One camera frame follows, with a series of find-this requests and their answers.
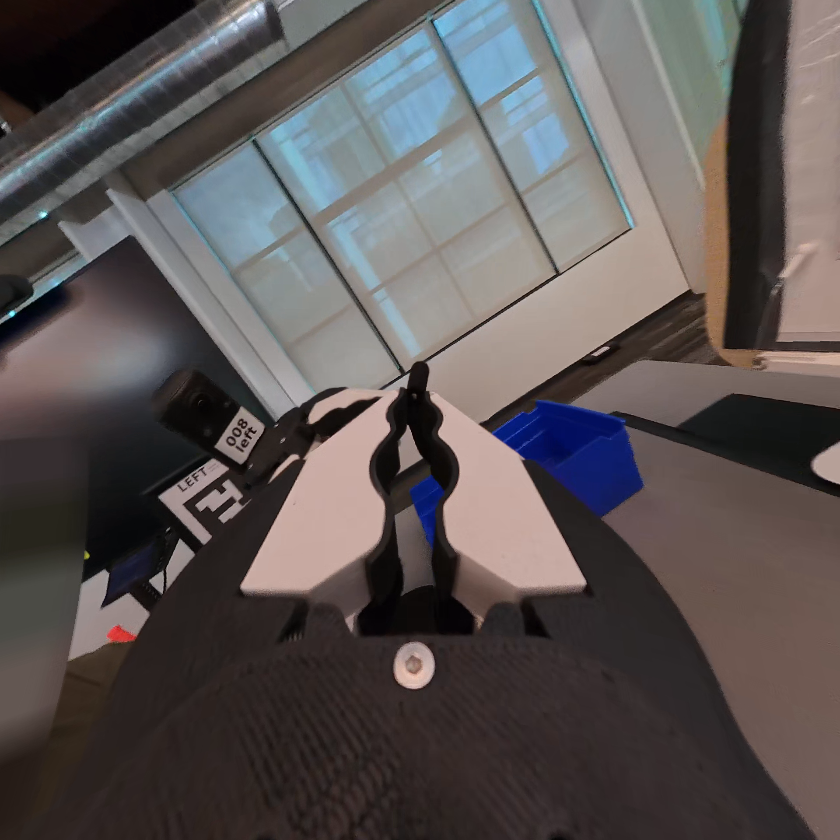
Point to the black video bar camera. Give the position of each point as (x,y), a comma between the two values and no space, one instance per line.
(13,289)

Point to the silver ventilation duct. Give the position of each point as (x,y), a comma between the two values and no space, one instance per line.
(131,111)

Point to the large paned window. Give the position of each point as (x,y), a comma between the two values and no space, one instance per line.
(407,229)

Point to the flat black floor device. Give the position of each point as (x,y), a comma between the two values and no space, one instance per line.
(600,354)

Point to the orange traffic cone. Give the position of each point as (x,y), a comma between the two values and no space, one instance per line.
(119,634)

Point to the blue plastic bin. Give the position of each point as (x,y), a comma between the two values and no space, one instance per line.
(577,453)

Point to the instruction sheet display board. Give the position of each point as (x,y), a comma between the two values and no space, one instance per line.
(814,164)

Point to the black table mat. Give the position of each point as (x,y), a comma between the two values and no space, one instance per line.
(754,426)

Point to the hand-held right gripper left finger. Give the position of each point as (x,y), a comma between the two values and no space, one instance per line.
(328,525)

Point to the white marker sign board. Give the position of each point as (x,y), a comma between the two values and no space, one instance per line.
(197,502)

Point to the large black wall screen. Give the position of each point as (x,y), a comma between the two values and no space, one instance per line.
(131,341)

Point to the small tablet screen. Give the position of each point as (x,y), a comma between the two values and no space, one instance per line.
(134,568)

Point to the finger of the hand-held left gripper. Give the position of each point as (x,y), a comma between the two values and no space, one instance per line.
(341,397)
(310,449)

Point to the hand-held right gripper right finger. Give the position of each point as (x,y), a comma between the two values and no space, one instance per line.
(512,525)

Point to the white board stand base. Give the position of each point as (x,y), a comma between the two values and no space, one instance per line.
(828,463)

